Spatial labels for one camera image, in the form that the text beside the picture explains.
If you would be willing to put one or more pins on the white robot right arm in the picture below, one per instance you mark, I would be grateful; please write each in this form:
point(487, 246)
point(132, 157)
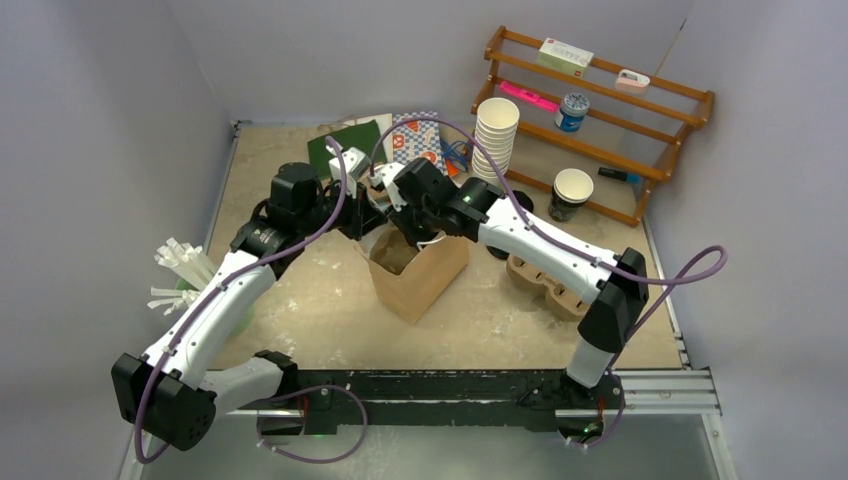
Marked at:
point(609, 282)

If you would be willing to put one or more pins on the pink highlighter pen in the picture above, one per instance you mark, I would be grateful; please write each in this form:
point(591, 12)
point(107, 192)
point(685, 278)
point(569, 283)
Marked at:
point(528, 97)

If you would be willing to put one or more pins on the blue lidded jar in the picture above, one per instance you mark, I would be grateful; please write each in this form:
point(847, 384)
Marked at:
point(571, 112)

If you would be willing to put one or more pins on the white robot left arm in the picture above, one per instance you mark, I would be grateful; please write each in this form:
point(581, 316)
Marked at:
point(170, 391)

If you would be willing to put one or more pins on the wooden shelf rack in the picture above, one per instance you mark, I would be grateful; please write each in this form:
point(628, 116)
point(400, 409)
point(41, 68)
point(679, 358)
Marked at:
point(651, 176)

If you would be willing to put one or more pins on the black cup with white cup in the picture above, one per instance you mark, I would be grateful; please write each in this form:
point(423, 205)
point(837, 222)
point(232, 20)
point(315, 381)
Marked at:
point(571, 190)

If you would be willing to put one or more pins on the single black cup lid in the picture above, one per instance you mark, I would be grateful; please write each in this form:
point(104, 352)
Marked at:
point(498, 253)

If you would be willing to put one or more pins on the blue checkered paper bag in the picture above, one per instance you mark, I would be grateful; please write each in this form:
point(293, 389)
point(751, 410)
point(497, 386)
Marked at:
point(418, 139)

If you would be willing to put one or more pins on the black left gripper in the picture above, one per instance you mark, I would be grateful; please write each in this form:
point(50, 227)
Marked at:
point(363, 216)

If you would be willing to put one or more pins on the white paper cup stack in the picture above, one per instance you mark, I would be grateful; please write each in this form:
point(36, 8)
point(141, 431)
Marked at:
point(495, 130)

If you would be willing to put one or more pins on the green paper bag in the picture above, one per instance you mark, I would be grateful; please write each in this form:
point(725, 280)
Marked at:
point(362, 136)

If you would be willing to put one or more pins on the brown kraft paper bag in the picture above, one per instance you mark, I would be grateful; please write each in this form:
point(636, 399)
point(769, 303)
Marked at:
point(423, 281)

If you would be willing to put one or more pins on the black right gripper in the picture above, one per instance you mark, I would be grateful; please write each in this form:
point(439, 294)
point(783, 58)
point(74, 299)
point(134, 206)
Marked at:
point(401, 221)

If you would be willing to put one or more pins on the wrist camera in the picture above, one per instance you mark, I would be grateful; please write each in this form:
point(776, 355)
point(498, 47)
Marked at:
point(350, 164)
point(384, 177)

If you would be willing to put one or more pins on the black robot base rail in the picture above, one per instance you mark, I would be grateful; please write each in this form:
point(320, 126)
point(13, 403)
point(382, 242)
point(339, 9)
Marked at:
point(537, 400)

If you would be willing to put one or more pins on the black blue marker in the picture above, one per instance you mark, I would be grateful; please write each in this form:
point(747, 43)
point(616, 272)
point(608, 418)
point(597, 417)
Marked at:
point(618, 175)

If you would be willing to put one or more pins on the brown pulp cup carrier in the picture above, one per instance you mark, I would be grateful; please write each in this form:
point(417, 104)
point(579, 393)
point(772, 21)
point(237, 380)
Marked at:
point(392, 252)

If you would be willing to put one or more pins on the pink white tape dispenser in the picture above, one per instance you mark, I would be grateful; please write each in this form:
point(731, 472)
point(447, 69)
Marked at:
point(632, 82)

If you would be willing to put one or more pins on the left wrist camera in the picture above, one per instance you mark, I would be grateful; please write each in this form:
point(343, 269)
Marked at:
point(350, 164)

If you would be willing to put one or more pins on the white green box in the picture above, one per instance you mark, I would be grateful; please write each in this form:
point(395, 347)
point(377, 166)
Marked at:
point(564, 58)

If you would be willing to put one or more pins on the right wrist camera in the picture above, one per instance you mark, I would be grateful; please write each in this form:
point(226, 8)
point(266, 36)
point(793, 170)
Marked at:
point(384, 177)

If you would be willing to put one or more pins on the green cup of stirrers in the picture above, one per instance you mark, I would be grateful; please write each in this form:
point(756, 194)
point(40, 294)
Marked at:
point(194, 270)

